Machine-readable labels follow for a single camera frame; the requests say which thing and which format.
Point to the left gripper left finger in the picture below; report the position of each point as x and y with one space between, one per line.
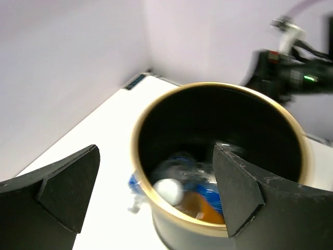
46 208

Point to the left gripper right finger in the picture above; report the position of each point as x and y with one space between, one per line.
265 211

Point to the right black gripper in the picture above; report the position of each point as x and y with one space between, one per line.
280 77

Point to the orange plastic bottle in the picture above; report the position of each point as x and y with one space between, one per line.
195 206

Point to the small blue label bottle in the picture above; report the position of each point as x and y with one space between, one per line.
137 195

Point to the clear bottle white cap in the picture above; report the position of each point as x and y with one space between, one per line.
181 172

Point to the dark round bin gold rim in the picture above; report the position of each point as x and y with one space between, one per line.
188 121

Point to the right blue table sticker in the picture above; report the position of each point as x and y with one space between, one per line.
134 82

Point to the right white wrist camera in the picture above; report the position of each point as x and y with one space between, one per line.
290 33

